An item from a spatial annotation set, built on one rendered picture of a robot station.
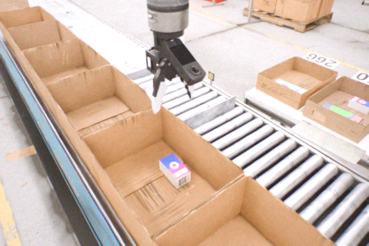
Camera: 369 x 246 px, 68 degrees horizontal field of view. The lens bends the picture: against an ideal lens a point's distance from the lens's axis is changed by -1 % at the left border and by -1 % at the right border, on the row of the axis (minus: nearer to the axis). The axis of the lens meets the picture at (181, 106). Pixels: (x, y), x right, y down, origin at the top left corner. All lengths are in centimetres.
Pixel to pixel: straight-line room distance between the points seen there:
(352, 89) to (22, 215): 215
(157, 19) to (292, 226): 56
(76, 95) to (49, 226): 103
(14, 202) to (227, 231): 170
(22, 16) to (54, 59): 79
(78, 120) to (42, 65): 48
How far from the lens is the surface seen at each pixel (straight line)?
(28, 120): 181
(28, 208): 219
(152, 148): 103
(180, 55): 61
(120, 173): 97
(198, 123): 136
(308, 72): 191
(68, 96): 126
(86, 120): 121
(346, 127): 145
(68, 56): 163
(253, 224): 85
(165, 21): 59
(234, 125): 139
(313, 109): 149
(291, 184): 118
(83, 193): 92
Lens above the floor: 160
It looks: 35 degrees down
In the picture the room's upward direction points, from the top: straight up
